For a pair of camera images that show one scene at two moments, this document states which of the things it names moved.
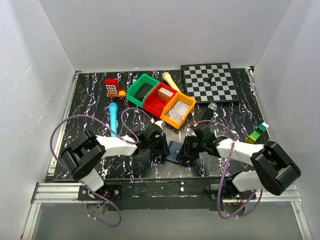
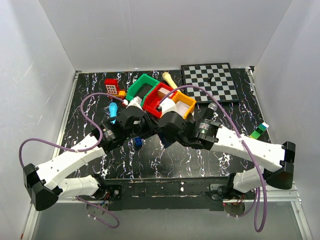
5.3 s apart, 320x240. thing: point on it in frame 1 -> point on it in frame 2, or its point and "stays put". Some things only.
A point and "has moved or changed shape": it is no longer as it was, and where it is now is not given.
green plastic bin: x=133 y=89 stays put
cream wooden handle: x=166 y=76 stays put
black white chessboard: x=223 y=87 stays put
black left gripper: x=162 y=145 -> x=152 y=124
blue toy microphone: x=113 y=113 stays put
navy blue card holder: x=174 y=147 has moved or changed shape
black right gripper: x=189 y=147 -> x=164 y=139
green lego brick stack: x=255 y=134 stays put
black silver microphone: x=208 y=114 stays put
